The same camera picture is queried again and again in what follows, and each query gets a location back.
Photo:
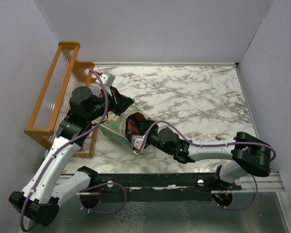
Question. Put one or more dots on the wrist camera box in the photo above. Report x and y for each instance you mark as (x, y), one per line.
(107, 79)
(138, 143)

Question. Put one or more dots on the purple snack packet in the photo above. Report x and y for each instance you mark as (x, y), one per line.
(130, 134)

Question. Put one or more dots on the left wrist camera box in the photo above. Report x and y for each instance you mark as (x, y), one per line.
(107, 79)

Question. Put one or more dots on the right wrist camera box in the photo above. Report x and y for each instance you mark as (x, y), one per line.
(138, 143)

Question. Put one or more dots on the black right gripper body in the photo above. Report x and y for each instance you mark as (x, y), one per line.
(153, 137)

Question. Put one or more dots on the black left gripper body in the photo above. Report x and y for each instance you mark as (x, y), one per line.
(100, 106)

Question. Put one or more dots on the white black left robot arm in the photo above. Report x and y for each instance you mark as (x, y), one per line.
(40, 199)

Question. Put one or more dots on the red snack packet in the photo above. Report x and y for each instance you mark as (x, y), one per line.
(134, 122)

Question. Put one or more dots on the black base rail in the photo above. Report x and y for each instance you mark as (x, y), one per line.
(153, 188)

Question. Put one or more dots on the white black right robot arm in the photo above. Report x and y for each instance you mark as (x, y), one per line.
(247, 155)

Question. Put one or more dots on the green illustrated paper bag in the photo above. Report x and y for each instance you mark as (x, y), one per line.
(115, 127)

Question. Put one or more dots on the wooden acrylic display rack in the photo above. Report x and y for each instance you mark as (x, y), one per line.
(65, 74)

